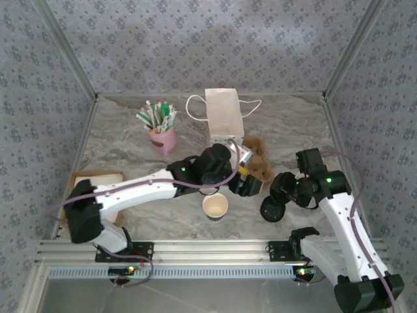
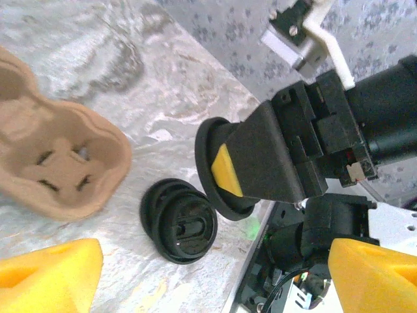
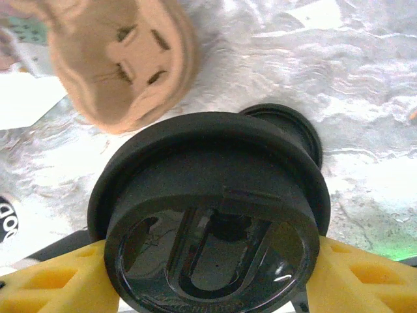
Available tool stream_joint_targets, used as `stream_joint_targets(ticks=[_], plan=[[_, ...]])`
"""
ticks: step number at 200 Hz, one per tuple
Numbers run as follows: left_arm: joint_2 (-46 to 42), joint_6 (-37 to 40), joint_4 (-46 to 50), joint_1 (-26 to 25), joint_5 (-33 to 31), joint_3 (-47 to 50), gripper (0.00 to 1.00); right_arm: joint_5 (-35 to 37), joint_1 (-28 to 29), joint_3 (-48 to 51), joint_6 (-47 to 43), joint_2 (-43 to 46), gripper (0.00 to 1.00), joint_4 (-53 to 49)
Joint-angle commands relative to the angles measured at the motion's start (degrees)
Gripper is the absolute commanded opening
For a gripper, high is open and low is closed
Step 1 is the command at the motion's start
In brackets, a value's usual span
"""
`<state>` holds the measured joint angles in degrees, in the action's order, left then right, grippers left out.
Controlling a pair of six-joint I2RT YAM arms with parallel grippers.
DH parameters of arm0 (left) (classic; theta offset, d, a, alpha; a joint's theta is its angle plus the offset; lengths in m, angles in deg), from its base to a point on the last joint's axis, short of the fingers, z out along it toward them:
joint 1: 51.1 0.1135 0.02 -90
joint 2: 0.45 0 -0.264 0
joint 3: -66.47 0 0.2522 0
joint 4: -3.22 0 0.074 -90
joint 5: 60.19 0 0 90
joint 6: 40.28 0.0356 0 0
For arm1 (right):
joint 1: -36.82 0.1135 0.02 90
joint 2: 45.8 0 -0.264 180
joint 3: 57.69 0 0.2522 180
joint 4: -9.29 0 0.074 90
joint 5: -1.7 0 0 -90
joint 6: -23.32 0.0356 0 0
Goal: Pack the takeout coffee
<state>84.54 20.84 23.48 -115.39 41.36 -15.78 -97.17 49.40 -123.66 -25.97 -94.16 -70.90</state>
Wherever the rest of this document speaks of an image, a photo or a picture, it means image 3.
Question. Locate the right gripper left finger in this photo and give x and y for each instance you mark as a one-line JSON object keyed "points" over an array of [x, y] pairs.
{"points": [[49, 287]]}

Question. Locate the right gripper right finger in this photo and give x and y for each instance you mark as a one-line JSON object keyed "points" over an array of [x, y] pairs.
{"points": [[365, 287]]}

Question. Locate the white printed paper bag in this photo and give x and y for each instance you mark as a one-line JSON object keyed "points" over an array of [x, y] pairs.
{"points": [[26, 101]]}

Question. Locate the brown pulp cup carrier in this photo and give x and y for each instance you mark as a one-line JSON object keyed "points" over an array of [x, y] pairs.
{"points": [[130, 65]]}

